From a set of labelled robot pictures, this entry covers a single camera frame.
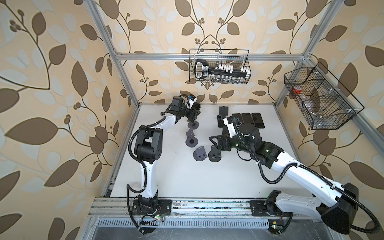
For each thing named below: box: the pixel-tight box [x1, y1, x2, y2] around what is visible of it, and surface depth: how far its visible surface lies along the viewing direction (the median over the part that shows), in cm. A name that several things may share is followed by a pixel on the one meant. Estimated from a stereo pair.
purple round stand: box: [185, 128, 198, 148], surface depth 100 cm
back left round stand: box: [187, 120, 200, 130], surface depth 110 cm
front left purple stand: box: [193, 145, 208, 162], surface depth 90 cm
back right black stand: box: [217, 106, 229, 128], surface depth 106 cm
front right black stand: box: [208, 145, 222, 163], surface depth 90 cm
